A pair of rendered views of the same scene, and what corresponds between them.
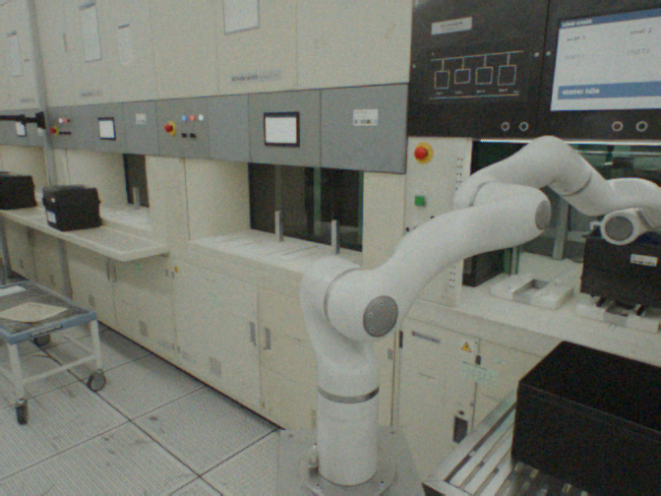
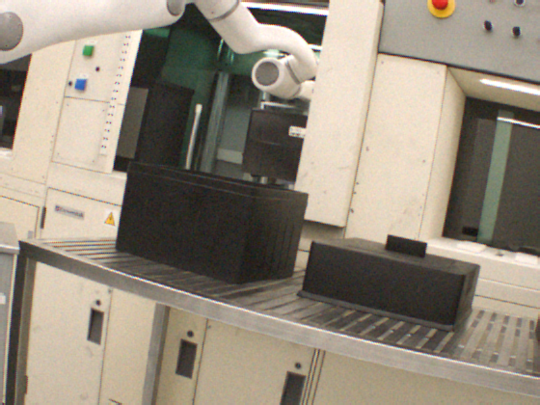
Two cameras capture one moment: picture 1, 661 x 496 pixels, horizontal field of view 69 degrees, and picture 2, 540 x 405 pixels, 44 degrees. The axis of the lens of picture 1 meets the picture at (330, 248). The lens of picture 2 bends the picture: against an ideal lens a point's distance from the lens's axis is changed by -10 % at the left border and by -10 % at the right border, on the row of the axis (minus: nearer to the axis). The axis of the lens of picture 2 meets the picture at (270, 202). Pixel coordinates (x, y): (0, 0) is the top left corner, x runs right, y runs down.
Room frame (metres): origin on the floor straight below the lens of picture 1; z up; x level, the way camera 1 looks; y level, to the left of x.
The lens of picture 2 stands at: (-0.51, -0.18, 0.98)
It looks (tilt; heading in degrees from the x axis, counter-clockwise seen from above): 3 degrees down; 340
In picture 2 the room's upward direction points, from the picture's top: 11 degrees clockwise
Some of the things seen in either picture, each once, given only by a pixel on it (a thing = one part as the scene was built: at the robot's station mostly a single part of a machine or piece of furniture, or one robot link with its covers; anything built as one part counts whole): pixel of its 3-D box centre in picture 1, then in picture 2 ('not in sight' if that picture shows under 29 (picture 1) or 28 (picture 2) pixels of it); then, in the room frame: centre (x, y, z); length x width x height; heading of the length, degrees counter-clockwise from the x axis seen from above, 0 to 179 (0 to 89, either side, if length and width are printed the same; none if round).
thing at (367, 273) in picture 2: not in sight; (400, 272); (0.66, -0.88, 0.83); 0.29 x 0.29 x 0.13; 47
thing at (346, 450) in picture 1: (347, 428); not in sight; (0.83, -0.03, 0.85); 0.19 x 0.19 x 0.18
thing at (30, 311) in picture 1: (30, 311); not in sight; (2.42, 1.61, 0.47); 0.31 x 0.23 x 0.02; 70
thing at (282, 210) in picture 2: (605, 418); (213, 220); (0.87, -0.57, 0.85); 0.28 x 0.28 x 0.17; 47
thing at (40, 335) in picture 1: (30, 339); not in sight; (2.56, 1.73, 0.24); 0.97 x 0.52 x 0.48; 51
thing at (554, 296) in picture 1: (532, 288); not in sight; (1.56, -0.69, 0.89); 0.22 x 0.21 x 0.04; 139
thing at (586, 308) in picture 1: (622, 308); not in sight; (1.39, -0.90, 0.89); 0.22 x 0.21 x 0.04; 139
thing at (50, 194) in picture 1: (71, 206); not in sight; (3.05, 1.66, 0.93); 0.30 x 0.28 x 0.26; 46
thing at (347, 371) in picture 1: (340, 321); not in sight; (0.85, -0.02, 1.07); 0.19 x 0.12 x 0.24; 28
